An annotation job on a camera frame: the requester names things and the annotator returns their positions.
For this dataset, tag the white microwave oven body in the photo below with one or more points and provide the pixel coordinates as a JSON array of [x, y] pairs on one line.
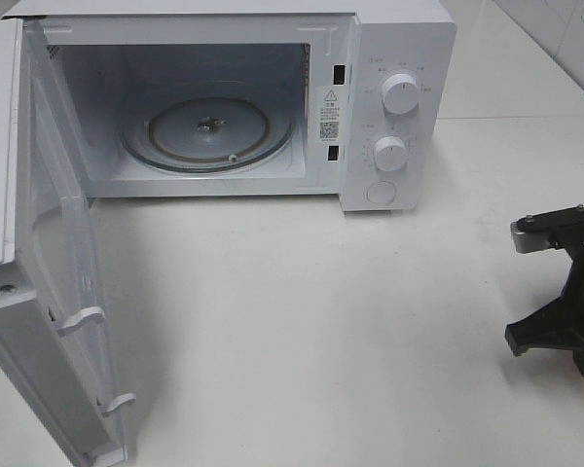
[[120, 59]]

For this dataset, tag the glass turntable plate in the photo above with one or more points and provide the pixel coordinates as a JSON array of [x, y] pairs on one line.
[[207, 135]]

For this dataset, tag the white microwave door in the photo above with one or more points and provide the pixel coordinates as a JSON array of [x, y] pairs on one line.
[[54, 333]]

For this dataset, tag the upper white power knob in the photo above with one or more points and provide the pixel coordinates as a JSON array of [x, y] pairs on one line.
[[400, 93]]

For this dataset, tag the lower white timer knob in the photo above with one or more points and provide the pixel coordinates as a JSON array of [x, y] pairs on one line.
[[390, 154]]

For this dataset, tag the white warning label sticker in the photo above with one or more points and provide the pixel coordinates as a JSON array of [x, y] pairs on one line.
[[329, 107]]

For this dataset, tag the round white door button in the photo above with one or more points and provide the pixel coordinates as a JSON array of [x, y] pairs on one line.
[[382, 192]]

